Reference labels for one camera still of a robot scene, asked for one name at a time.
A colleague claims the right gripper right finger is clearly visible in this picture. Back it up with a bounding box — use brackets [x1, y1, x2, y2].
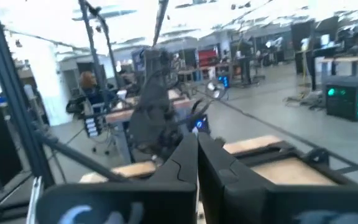
[197, 131, 358, 224]

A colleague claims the black computer with green lights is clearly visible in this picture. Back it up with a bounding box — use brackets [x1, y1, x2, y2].
[324, 81, 358, 122]

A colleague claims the black power strip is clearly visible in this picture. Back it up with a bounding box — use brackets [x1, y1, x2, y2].
[83, 115, 104, 139]

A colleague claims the wooden workbench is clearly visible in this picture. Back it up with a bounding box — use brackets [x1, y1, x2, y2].
[318, 53, 358, 77]

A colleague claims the person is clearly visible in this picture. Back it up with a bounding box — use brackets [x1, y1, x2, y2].
[78, 70, 118, 107]

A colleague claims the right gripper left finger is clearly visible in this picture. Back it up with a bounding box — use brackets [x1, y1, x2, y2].
[35, 133, 198, 224]

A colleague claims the red tool cabinet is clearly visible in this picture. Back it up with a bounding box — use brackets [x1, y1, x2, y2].
[198, 49, 219, 68]

